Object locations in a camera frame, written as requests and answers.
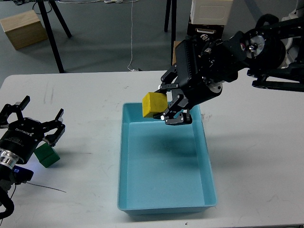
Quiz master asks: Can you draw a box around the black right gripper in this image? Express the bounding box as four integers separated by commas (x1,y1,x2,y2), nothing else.
152,37,222,125

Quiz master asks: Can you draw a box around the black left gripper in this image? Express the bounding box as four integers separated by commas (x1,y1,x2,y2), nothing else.
0,95,66,165

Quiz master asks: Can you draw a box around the yellow wooden block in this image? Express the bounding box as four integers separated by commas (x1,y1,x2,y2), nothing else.
142,92,168,118

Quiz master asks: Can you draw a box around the green wooden block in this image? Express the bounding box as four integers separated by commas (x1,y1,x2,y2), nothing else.
34,143,60,168

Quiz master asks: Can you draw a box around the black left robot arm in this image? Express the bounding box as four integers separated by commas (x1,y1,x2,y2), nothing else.
0,96,65,219

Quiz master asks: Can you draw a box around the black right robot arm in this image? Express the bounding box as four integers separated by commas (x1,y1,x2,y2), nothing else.
152,14,304,125

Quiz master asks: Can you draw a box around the white appliance box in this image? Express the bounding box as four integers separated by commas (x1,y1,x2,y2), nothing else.
190,0,233,26

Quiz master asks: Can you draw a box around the light wooden box left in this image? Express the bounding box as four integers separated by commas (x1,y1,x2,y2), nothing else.
0,10,48,50

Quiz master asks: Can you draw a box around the wooden stool centre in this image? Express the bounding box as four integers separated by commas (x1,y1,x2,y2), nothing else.
172,41,181,65

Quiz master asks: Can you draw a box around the blue plastic bin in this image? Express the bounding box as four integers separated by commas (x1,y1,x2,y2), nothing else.
117,103,218,215

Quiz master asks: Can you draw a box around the black table legs centre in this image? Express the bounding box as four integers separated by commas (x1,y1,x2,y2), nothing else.
164,0,177,65

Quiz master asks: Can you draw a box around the black tripod legs left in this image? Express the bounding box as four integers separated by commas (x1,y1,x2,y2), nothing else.
34,0,72,73

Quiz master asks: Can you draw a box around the white office chair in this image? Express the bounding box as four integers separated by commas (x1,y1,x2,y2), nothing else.
280,0,304,68

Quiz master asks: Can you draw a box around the white hanging cable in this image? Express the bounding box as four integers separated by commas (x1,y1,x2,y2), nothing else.
57,0,143,72

